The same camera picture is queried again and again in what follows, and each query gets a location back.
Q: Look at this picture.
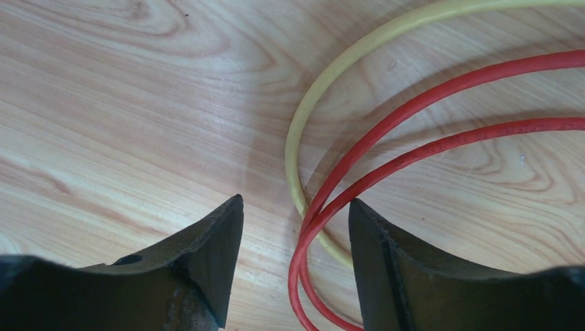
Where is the red network cable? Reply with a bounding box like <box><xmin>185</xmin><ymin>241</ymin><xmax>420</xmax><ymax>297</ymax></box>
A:
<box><xmin>288</xmin><ymin>49</ymin><xmax>585</xmax><ymax>331</ymax></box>

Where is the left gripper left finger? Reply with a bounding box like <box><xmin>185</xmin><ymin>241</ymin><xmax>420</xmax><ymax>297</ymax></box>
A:
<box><xmin>1</xmin><ymin>195</ymin><xmax>244</xmax><ymax>330</ymax></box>

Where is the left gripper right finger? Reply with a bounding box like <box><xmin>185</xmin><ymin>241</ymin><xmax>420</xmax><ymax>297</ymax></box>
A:
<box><xmin>348</xmin><ymin>199</ymin><xmax>584</xmax><ymax>330</ymax></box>

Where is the yellow network cable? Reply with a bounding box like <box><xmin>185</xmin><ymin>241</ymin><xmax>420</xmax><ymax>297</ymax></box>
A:
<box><xmin>284</xmin><ymin>0</ymin><xmax>585</xmax><ymax>270</ymax></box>

